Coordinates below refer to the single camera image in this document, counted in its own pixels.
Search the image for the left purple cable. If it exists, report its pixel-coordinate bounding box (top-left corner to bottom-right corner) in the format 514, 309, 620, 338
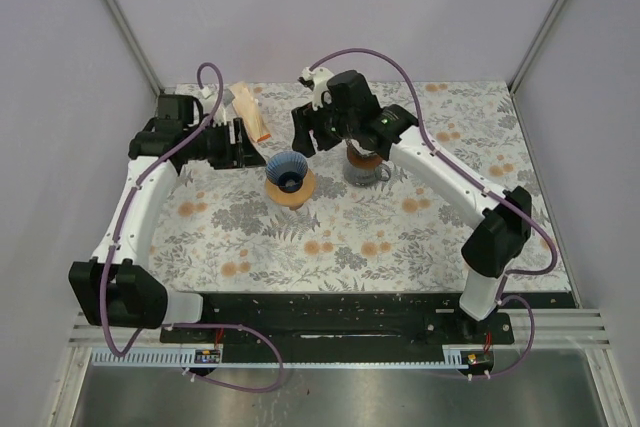
98, 62, 285, 391

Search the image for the dark wooden ring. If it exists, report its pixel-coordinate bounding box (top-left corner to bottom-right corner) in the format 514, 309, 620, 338
347, 149, 384, 169

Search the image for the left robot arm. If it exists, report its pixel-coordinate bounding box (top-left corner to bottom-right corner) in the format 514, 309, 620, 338
68, 94, 266, 342

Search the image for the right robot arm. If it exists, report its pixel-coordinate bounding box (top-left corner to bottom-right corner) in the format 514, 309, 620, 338
292, 68, 532, 343

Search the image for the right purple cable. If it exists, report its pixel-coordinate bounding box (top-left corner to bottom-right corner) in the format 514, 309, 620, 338
305, 47, 559, 381

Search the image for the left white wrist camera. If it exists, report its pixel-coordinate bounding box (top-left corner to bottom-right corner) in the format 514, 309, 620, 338
200, 86, 236, 125

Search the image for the white cable duct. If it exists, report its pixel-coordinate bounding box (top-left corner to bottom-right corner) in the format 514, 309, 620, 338
91, 348, 223, 368

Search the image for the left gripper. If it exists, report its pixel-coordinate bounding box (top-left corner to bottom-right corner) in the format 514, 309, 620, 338
184, 117, 265, 170

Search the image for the purple cable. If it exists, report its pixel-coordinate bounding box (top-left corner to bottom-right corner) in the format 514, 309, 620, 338
305, 47, 559, 381
98, 62, 285, 391

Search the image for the light wooden ring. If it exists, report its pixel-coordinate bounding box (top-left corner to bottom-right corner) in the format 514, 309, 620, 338
264, 169, 318, 211

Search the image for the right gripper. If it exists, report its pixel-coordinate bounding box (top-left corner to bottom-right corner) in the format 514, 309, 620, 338
290, 95, 356, 160

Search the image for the blue plastic dripper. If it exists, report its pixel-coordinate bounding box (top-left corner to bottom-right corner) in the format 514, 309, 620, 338
265, 151, 308, 194

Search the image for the grey glass server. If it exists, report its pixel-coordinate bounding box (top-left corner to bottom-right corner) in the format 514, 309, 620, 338
343, 160, 392, 187

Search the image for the floral table mat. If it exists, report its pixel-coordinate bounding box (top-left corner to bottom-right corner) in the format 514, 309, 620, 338
148, 81, 570, 292

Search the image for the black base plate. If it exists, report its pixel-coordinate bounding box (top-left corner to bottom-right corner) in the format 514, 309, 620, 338
159, 290, 576, 364

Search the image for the coffee filter paper pack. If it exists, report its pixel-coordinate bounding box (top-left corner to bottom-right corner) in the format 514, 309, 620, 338
229, 82, 271, 143

